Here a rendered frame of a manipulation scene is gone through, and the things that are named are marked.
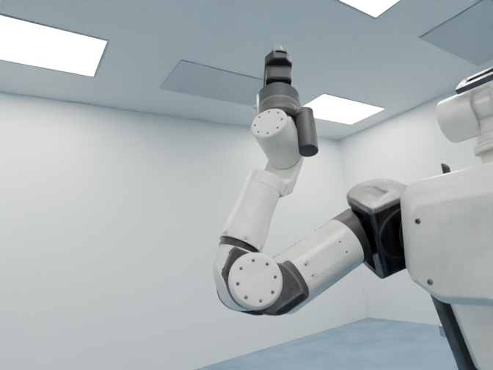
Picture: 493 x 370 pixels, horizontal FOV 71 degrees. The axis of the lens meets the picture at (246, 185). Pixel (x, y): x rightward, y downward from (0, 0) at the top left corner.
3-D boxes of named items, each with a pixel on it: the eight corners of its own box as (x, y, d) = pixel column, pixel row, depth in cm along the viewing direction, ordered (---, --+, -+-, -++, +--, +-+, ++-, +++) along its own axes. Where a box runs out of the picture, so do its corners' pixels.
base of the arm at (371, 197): (346, 269, 67) (382, 239, 72) (406, 295, 56) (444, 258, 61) (328, 202, 62) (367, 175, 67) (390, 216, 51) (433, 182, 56)
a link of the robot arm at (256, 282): (242, 341, 56) (340, 270, 64) (263, 348, 44) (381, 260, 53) (207, 279, 58) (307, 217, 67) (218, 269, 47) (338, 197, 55)
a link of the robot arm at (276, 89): (293, 98, 80) (296, 136, 73) (252, 96, 80) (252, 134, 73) (301, 49, 69) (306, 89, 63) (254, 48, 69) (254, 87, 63)
